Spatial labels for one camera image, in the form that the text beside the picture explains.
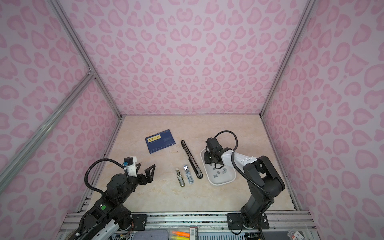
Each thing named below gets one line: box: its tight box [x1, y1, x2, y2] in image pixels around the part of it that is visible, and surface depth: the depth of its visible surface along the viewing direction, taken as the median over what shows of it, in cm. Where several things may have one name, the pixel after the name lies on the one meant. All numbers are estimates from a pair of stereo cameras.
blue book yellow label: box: [144, 129, 176, 154], surface depth 106 cm
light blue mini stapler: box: [183, 165, 194, 185], surface depth 90 cm
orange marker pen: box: [171, 231, 190, 238], surface depth 71 cm
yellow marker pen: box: [171, 236, 190, 240], surface depth 70 cm
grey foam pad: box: [133, 230, 169, 240], surface depth 69 cm
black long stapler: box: [180, 140, 204, 179], surface depth 94 cm
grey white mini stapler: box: [176, 168, 185, 188], surface depth 88 cm
